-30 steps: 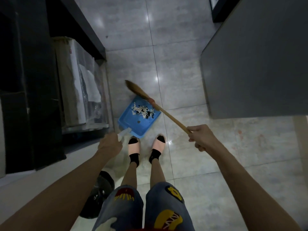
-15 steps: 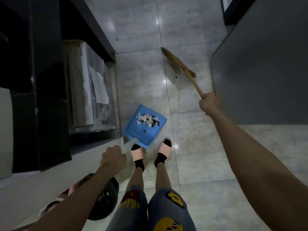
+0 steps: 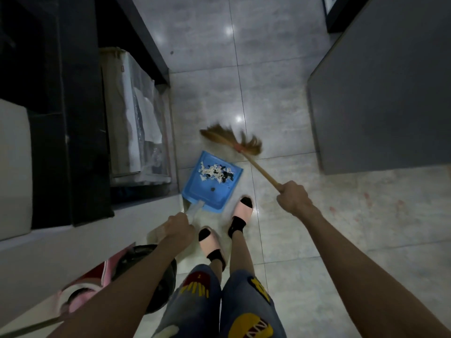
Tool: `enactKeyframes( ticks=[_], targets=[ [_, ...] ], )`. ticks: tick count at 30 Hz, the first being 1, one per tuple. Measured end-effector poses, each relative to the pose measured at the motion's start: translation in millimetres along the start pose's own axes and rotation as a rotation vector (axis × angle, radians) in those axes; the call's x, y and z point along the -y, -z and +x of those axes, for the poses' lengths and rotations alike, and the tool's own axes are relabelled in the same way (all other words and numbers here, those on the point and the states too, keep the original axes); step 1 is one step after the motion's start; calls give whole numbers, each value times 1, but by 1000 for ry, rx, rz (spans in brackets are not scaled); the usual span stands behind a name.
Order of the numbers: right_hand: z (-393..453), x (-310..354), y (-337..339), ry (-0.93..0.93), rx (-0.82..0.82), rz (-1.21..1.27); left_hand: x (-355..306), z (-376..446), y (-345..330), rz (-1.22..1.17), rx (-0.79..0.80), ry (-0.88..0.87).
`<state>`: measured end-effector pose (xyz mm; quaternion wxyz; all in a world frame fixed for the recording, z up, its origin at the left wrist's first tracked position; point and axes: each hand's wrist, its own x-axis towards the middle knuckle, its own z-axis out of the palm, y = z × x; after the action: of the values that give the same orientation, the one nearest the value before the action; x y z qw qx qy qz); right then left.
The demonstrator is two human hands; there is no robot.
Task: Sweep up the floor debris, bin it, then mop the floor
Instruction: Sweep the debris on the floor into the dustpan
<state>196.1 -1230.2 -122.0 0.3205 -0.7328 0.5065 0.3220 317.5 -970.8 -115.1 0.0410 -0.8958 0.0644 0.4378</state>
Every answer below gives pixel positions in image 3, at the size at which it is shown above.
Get person's left pink slipper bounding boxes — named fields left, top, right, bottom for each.
left=199, top=235, right=221, bottom=257

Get person's right hand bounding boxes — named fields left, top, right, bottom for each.
left=276, top=180, right=318, bottom=219

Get person's black sock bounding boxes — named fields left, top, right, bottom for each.
left=198, top=227, right=227, bottom=272
left=228, top=196, right=254, bottom=239

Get person's right black sock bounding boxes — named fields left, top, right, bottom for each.
left=228, top=196, right=254, bottom=239

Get black trash bin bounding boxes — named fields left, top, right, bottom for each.
left=112, top=244, right=178, bottom=315

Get pink spin mop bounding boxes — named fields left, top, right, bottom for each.
left=0, top=287, right=98, bottom=338

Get person's right forearm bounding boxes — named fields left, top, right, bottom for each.
left=299, top=207, right=451, bottom=338

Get person's left forearm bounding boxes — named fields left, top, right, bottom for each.
left=47, top=241, right=187, bottom=338

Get plastic wrapped cardboard box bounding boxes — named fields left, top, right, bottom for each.
left=100, top=47, right=174, bottom=187

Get person's left hand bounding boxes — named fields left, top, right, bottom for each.
left=156, top=212, right=196, bottom=250

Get pink mop bucket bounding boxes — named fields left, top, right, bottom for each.
left=56, top=242, right=136, bottom=315

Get person's right leg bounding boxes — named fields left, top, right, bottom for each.
left=229, top=230, right=256, bottom=275

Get straw broom wooden handle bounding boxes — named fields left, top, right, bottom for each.
left=200, top=123, right=284, bottom=192

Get person's left leg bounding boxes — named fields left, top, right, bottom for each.
left=210, top=258, right=226, bottom=284

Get blue plastic dustpan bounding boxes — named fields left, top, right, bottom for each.
left=181, top=150, right=244, bottom=224

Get person's pink slipper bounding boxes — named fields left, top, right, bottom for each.
left=199, top=235, right=221, bottom=257
left=232, top=202, right=254, bottom=224

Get person's leg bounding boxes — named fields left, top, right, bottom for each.
left=229, top=230, right=256, bottom=275
left=210, top=258, right=226, bottom=284

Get pile of swept debris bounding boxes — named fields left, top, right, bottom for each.
left=198, top=161, right=235, bottom=184

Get grey refrigerator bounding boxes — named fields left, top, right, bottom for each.
left=307, top=0, right=451, bottom=176

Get person's right pink slipper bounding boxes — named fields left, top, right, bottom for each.
left=232, top=202, right=254, bottom=224

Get person's left black sock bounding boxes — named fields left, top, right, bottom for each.
left=198, top=227, right=227, bottom=272

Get patched blue jeans shorts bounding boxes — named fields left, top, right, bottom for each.
left=151, top=264, right=288, bottom=338

